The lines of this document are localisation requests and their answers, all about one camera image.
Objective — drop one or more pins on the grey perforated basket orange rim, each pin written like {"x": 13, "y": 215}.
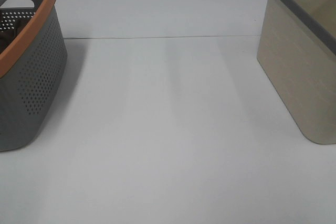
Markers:
{"x": 32, "y": 67}

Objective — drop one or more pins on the brown towel with white label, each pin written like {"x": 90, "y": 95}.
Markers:
{"x": 9, "y": 31}

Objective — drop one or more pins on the beige basket grey rim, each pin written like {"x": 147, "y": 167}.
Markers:
{"x": 297, "y": 53}

